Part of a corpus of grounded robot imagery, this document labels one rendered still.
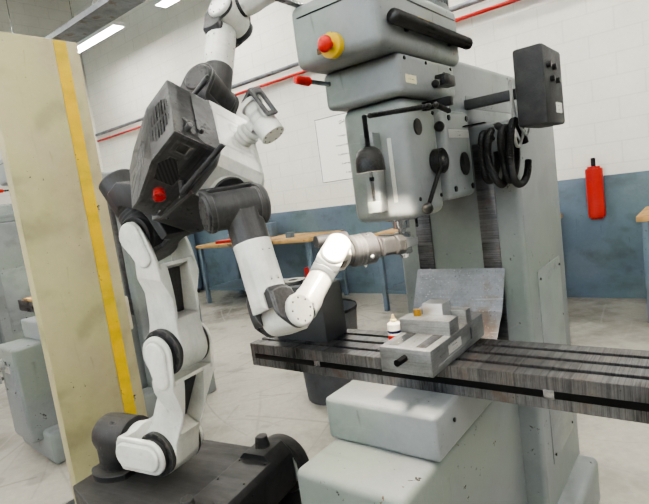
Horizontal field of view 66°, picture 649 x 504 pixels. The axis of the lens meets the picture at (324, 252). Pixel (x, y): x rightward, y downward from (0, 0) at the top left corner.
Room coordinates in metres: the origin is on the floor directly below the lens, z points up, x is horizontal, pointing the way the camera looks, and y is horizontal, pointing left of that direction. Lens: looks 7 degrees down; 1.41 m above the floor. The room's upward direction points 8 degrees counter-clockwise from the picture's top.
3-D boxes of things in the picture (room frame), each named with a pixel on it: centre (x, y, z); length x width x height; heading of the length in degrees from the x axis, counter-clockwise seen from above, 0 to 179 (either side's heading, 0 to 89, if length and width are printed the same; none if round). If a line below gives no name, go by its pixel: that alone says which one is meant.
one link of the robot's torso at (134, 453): (1.57, 0.61, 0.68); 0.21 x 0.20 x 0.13; 61
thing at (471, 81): (1.84, -0.54, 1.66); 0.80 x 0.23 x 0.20; 141
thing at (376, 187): (1.36, -0.16, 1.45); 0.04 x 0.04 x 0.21; 51
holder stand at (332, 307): (1.71, 0.08, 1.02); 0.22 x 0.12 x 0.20; 53
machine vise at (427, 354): (1.37, -0.28, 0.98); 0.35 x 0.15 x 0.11; 141
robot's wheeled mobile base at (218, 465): (1.55, 0.59, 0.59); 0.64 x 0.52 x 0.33; 61
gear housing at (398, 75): (1.48, -0.26, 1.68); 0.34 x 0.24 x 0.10; 141
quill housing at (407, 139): (1.45, -0.23, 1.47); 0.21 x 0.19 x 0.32; 51
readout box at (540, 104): (1.47, -0.68, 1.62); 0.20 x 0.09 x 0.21; 141
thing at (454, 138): (1.60, -0.35, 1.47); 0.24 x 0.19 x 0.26; 51
